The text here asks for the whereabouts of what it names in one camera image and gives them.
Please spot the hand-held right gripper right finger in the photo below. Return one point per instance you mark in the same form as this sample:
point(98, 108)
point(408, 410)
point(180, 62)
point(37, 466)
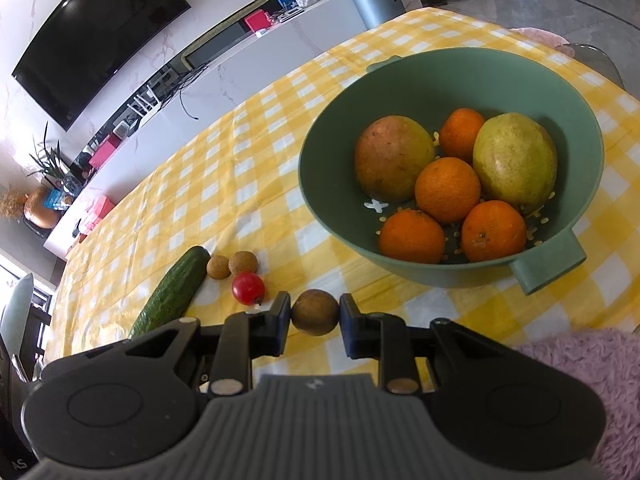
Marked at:
point(350, 330)

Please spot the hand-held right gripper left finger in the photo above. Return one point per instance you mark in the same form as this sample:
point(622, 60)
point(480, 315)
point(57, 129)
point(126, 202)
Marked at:
point(280, 317)

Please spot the brown longan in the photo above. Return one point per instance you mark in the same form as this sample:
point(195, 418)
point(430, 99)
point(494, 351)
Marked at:
point(315, 312)
point(218, 266)
point(243, 263)

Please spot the green colander bowl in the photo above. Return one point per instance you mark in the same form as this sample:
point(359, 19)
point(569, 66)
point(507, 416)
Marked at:
point(340, 160)

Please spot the red cherry tomato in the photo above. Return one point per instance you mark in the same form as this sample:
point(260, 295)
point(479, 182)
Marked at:
point(247, 288)

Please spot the orange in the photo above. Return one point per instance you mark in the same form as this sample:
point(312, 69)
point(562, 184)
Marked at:
point(461, 135)
point(411, 237)
point(447, 190)
point(494, 231)

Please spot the green cucumber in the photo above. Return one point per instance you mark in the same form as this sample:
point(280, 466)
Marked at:
point(172, 290)

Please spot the pale green chair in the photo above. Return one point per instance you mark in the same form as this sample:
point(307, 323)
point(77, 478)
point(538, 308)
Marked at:
point(20, 310)

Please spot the yellow checkered tablecloth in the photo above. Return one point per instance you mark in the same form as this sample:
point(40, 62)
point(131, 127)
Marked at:
point(250, 185)

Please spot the reddish mango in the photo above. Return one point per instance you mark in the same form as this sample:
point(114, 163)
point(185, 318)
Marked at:
point(392, 157)

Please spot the dried plant in orange vase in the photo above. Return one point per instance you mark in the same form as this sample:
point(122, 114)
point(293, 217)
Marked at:
point(42, 210)

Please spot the yellow green mango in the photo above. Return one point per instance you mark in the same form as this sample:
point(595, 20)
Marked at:
point(515, 157)

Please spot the pink box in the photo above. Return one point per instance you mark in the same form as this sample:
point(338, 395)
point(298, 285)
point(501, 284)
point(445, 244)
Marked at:
point(105, 152)

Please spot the white television cabinet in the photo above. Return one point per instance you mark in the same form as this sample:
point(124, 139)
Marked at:
point(260, 75)

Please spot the pink fluffy cloth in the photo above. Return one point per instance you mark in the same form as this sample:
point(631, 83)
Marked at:
point(590, 400)

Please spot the spiky green potted plant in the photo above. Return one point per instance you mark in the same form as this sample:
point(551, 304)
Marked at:
point(50, 160)

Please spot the red box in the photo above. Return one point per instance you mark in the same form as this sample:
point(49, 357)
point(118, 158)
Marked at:
point(258, 21)

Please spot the black flat television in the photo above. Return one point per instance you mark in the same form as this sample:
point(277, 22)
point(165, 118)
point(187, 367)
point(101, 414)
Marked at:
point(100, 35)

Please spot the smoky glass side table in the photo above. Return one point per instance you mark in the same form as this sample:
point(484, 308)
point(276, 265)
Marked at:
point(595, 62)

